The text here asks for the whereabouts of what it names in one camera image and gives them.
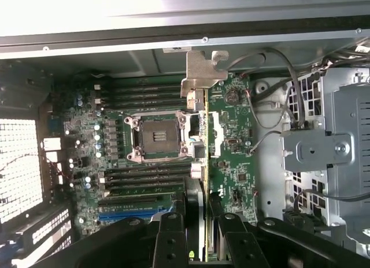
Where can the black expansion slot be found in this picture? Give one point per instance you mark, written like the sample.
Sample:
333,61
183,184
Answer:
130,201

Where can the green motherboard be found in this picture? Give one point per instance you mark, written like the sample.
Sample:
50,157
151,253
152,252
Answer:
231,169

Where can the CPU socket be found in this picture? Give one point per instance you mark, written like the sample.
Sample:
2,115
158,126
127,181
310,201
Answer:
156,135

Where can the blue expansion slot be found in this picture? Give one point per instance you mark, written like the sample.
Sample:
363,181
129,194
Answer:
115,216

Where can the RAM slot white clips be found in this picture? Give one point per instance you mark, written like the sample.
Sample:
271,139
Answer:
144,190
144,174
144,100
144,85

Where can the metal socket cover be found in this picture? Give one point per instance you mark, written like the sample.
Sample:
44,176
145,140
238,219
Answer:
218,140

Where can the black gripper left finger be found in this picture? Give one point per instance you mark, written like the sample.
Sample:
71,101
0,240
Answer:
115,245

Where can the metal drive cage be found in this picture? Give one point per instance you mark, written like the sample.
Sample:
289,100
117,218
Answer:
318,152

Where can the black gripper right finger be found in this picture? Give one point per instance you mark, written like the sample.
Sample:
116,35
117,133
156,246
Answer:
274,245

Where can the open black PC case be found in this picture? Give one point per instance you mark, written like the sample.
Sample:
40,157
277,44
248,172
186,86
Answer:
289,42

